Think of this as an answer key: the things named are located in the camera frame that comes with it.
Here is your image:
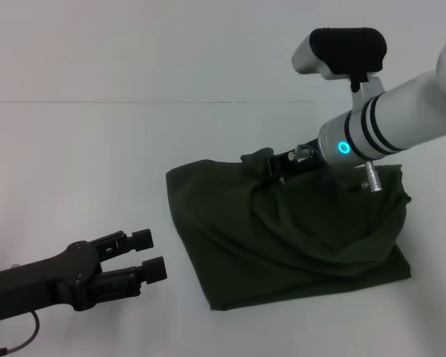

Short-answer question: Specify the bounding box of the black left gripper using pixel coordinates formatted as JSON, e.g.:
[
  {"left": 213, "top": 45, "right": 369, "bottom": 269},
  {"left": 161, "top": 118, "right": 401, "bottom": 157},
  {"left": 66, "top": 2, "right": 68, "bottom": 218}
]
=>
[{"left": 0, "top": 228, "right": 168, "bottom": 324}]

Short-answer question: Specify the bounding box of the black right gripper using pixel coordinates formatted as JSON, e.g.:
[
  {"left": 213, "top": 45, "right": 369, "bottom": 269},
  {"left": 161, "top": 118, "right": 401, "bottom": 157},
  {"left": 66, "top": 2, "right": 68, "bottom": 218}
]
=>
[{"left": 262, "top": 138, "right": 327, "bottom": 187}]

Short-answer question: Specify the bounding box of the dark green shirt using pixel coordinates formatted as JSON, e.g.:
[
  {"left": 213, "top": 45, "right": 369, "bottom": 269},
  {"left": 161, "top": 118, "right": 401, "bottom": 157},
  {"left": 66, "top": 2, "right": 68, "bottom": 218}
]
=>
[{"left": 165, "top": 147, "right": 413, "bottom": 312}]

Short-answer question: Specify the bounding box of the small right gripper plug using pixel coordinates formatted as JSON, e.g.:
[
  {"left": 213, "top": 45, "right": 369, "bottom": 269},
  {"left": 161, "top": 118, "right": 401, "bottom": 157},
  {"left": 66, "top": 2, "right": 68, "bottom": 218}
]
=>
[{"left": 287, "top": 144, "right": 314, "bottom": 163}]

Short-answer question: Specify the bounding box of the right gripper cable connector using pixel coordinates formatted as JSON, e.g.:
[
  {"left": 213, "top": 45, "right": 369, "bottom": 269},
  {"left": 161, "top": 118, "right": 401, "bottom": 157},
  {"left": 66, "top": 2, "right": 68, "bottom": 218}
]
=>
[{"left": 359, "top": 161, "right": 384, "bottom": 194}]

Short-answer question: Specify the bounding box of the thin black cable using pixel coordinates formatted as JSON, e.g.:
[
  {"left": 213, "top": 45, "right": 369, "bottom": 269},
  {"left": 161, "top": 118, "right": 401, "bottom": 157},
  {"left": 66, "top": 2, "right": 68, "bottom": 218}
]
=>
[{"left": 0, "top": 310, "right": 42, "bottom": 355}]

